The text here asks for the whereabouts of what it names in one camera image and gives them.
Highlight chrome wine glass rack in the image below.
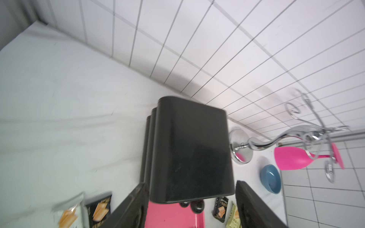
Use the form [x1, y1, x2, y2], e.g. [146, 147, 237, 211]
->
[229, 92, 350, 183]

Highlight small blue bowl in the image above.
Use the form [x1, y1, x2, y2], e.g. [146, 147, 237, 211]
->
[260, 164, 282, 194]

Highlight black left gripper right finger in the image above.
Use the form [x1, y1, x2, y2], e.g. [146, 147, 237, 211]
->
[235, 180, 287, 228]

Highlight pink bottom drawer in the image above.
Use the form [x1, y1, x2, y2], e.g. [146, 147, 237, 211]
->
[144, 202, 205, 228]

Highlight black cookie packet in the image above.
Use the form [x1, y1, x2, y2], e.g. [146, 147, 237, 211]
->
[85, 192, 112, 228]
[213, 197, 229, 223]

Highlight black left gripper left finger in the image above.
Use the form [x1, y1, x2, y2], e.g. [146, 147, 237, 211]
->
[100, 183, 149, 228]

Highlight black drawer cabinet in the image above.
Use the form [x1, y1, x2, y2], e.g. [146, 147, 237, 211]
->
[148, 96, 235, 204]

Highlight pink wine glass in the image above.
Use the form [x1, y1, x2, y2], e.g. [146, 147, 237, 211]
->
[274, 143, 345, 171]

